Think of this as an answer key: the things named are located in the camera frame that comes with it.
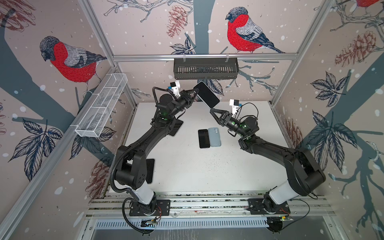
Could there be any light blue case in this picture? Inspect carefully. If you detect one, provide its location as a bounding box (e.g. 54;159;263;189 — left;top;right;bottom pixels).
208;128;222;147

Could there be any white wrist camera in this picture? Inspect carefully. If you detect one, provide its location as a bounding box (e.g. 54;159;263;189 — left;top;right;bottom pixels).
229;99;242;117
168;81;181;98

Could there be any aluminium mounting rail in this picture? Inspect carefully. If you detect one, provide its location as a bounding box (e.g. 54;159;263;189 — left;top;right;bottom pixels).
85;192;336;219

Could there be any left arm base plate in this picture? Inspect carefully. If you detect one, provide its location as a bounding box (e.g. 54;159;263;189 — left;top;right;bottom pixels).
129;200;171;217

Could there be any white mesh tray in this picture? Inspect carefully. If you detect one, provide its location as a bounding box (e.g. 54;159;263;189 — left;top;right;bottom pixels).
75;73;128;138

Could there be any bare black phone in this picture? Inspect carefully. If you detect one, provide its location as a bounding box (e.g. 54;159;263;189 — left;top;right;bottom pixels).
198;129;211;149

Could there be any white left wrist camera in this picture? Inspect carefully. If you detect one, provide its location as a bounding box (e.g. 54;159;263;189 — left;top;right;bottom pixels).
168;81;181;98

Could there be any black wire basket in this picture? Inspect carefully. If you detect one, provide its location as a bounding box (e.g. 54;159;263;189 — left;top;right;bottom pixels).
174;58;239;80

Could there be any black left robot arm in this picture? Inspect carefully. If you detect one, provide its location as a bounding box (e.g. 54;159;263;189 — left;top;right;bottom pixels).
110;87;199;208

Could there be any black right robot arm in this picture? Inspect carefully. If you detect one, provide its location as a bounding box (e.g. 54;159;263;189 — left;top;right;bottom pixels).
210;109;326;213

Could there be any black right thin cable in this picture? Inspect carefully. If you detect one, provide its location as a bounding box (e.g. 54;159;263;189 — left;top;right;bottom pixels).
236;101;311;232

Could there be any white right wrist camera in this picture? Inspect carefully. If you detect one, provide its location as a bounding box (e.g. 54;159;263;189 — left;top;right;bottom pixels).
229;99;242;117

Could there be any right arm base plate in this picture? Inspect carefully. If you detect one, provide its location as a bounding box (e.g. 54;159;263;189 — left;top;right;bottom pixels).
247;198;291;215

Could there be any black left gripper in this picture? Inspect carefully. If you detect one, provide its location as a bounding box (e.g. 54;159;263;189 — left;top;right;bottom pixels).
169;88;198;119

